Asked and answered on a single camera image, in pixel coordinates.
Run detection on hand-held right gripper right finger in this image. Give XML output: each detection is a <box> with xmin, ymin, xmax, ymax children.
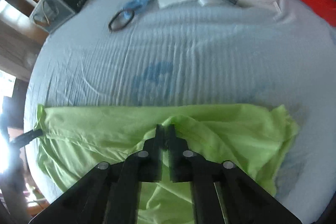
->
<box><xmin>168</xmin><ymin>124</ymin><xmax>301</xmax><ymax>224</ymax></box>

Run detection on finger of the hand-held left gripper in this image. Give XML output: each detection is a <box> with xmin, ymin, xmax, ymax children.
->
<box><xmin>9</xmin><ymin>129</ymin><xmax>44</xmax><ymax>151</ymax></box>

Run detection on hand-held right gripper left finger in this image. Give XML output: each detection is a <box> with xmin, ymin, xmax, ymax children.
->
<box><xmin>29</xmin><ymin>124</ymin><xmax>165</xmax><ymax>224</ymax></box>

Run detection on lime green shirt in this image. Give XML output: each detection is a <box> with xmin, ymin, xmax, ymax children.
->
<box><xmin>35</xmin><ymin>103</ymin><xmax>301</xmax><ymax>224</ymax></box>

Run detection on brown wooden cabinet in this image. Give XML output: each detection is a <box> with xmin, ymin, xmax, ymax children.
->
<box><xmin>0</xmin><ymin>0</ymin><xmax>50</xmax><ymax>83</ymax></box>

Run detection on black ring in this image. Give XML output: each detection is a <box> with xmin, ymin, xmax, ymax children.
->
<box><xmin>108</xmin><ymin>9</ymin><xmax>135</xmax><ymax>32</ymax></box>

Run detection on blue handled scissors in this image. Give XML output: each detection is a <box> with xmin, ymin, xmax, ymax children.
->
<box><xmin>122</xmin><ymin>0</ymin><xmax>158</xmax><ymax>14</ymax></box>

